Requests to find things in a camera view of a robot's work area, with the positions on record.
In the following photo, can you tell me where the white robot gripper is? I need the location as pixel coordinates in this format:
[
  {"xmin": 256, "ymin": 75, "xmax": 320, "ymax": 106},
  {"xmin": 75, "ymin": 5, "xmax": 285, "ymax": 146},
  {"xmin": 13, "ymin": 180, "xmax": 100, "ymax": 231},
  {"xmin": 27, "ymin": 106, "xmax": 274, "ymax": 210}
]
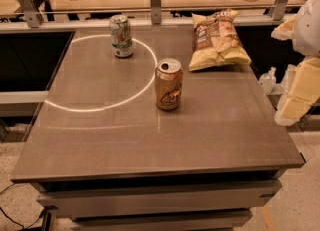
[{"xmin": 271, "ymin": 0, "xmax": 320, "ymax": 126}]

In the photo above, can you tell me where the brown chip bag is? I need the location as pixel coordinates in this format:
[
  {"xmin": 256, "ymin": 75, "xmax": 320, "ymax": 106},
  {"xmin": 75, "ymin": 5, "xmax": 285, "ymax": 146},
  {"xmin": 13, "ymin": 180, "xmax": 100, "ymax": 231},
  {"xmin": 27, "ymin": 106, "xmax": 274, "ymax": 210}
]
[{"xmin": 189, "ymin": 9, "xmax": 251, "ymax": 71}]

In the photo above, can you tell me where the orange soda can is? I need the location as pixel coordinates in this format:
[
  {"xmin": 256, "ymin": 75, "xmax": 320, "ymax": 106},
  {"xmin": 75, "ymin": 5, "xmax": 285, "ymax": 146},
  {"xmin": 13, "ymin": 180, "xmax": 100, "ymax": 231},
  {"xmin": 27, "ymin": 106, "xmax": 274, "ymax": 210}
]
[{"xmin": 155, "ymin": 58, "xmax": 183, "ymax": 111}]

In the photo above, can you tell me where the green white soda can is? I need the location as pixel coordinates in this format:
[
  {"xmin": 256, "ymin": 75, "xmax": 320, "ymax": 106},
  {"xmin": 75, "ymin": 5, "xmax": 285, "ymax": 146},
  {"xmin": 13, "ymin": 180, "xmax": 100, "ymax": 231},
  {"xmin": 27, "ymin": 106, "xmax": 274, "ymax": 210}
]
[{"xmin": 109, "ymin": 14, "xmax": 133, "ymax": 58}]

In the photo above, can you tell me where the clear plastic bottle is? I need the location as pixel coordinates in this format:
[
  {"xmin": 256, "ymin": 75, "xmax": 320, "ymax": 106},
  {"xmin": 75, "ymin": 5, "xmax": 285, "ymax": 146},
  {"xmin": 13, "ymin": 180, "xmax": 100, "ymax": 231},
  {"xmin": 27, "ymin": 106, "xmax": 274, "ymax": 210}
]
[{"xmin": 259, "ymin": 67, "xmax": 276, "ymax": 94}]

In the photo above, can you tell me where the grey table drawer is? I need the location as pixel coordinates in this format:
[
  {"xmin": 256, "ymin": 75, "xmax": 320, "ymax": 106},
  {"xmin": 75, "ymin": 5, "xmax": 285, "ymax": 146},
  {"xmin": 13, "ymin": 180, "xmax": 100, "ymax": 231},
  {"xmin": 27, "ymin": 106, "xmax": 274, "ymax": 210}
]
[{"xmin": 38, "ymin": 180, "xmax": 282, "ymax": 219}]

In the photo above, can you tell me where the middle metal bracket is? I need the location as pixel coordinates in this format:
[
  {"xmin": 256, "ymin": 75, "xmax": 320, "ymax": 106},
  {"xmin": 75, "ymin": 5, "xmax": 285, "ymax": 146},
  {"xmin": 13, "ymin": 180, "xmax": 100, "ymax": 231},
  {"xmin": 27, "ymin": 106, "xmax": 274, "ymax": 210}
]
[{"xmin": 150, "ymin": 0, "xmax": 161, "ymax": 25}]

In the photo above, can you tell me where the left metal bracket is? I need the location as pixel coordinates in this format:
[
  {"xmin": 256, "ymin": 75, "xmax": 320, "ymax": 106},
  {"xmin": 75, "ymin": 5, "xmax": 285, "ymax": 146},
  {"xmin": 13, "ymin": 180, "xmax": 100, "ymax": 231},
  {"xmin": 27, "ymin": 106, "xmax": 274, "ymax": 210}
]
[{"xmin": 18, "ymin": 0, "xmax": 43, "ymax": 28}]

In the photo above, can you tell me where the black floor cable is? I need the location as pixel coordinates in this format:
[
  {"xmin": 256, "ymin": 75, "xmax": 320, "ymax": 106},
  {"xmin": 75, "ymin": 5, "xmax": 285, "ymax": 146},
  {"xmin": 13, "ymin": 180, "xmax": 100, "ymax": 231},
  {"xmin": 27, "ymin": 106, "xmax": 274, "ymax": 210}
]
[{"xmin": 0, "ymin": 183, "xmax": 48, "ymax": 231}]

